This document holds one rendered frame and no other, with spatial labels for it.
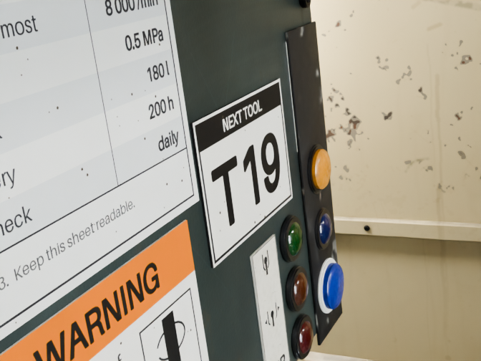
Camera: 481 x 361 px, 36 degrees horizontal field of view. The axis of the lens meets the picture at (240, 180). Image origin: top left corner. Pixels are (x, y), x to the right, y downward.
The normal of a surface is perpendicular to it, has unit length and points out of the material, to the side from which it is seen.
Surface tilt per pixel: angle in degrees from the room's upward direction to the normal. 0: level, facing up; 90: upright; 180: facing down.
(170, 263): 90
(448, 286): 90
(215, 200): 90
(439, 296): 90
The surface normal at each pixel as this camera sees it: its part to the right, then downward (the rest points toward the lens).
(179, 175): 0.89, 0.03
